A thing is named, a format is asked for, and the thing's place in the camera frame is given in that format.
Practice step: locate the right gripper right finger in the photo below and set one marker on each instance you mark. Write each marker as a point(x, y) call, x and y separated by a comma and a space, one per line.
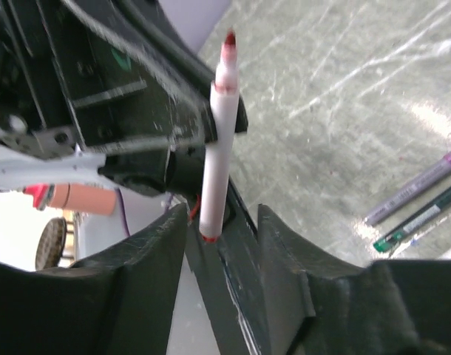
point(318, 304)

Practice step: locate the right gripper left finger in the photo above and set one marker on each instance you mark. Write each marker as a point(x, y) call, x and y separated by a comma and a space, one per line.
point(118, 301)

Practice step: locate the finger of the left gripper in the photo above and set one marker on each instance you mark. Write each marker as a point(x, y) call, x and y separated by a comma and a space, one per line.
point(94, 74)
point(185, 59)

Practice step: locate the green pen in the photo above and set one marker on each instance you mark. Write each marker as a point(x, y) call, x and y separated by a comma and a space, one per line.
point(414, 222)

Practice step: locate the red white marker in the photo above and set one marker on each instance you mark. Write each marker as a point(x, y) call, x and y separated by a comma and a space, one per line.
point(224, 100)

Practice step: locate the purple pen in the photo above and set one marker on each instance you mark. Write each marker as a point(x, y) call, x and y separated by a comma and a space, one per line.
point(410, 190)

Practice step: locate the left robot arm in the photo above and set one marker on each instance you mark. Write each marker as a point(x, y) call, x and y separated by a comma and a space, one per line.
point(150, 172)

